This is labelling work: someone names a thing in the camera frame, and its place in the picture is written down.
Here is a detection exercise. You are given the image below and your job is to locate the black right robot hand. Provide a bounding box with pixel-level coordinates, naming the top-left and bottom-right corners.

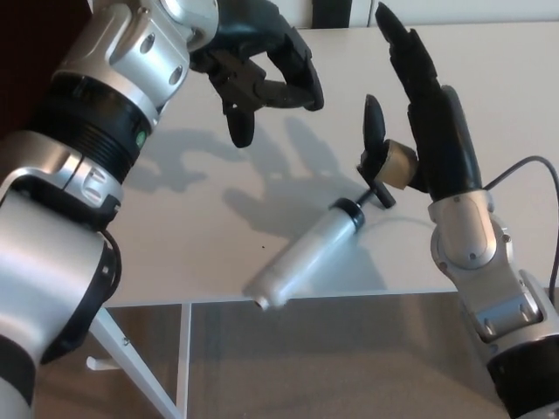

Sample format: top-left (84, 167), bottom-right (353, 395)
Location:
top-left (355, 1), bottom-right (486, 203)

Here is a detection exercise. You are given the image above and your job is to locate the white air pump black handle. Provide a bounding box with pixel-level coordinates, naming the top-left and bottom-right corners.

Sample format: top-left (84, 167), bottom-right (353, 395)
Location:
top-left (242, 179), bottom-right (397, 312)

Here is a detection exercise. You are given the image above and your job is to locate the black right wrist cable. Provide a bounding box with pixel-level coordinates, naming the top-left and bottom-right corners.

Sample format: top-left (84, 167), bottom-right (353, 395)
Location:
top-left (482, 155), bottom-right (559, 302)

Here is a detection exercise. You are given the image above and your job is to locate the white metal desk leg frame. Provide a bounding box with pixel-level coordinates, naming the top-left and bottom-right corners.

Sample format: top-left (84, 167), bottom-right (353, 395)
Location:
top-left (89, 303), bottom-right (193, 419)

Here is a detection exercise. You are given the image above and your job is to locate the dark brown cabinet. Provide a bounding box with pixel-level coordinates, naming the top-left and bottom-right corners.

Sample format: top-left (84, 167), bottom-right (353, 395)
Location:
top-left (0, 0), bottom-right (95, 137)

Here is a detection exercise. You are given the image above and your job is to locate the white hook peg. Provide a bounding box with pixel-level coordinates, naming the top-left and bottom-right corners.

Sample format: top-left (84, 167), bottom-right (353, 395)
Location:
top-left (86, 356), bottom-right (118, 373)

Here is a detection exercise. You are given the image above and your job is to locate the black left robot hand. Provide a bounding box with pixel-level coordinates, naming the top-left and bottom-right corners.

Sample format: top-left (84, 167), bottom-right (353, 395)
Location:
top-left (190, 0), bottom-right (327, 149)

